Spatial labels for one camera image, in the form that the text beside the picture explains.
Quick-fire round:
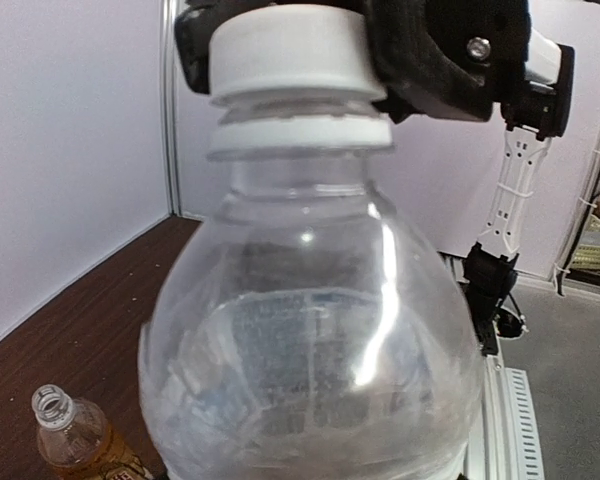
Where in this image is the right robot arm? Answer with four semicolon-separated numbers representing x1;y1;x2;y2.
344;1;575;356

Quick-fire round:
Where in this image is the amber tea bottle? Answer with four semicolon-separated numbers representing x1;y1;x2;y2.
31;384;154;480

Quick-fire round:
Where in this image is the left aluminium frame post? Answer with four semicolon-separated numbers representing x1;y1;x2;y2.
160;0;182;217

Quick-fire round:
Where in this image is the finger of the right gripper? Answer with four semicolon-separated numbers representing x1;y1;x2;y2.
363;1;530;123
174;7;225;95

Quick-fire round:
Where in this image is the white water bottle cap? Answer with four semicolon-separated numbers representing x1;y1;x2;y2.
209;5;387;105

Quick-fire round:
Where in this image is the clear water bottle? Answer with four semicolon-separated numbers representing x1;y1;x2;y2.
138;90;483;479

